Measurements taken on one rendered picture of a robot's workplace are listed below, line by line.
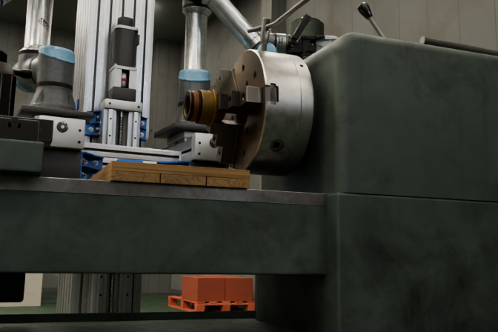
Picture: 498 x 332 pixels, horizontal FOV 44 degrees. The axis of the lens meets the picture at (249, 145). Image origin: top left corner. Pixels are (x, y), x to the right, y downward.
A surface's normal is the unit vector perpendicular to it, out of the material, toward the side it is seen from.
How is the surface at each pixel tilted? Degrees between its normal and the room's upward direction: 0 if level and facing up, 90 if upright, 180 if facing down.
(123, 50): 90
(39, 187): 90
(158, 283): 90
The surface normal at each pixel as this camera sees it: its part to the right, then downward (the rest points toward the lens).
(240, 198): 0.36, -0.15
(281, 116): 0.35, 0.09
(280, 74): 0.34, -0.55
